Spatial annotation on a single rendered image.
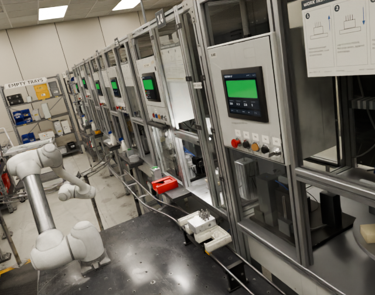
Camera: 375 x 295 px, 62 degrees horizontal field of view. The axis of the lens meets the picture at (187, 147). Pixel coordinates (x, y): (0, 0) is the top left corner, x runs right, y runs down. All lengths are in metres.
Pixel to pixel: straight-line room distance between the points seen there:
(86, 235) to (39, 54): 7.62
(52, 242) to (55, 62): 7.56
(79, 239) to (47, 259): 0.20
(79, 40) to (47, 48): 0.84
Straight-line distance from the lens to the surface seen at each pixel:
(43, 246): 2.04
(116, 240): 2.31
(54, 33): 9.35
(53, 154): 2.19
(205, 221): 1.72
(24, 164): 2.20
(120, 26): 9.65
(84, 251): 2.04
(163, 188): 2.22
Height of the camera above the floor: 1.78
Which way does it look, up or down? 16 degrees down
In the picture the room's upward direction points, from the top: 12 degrees counter-clockwise
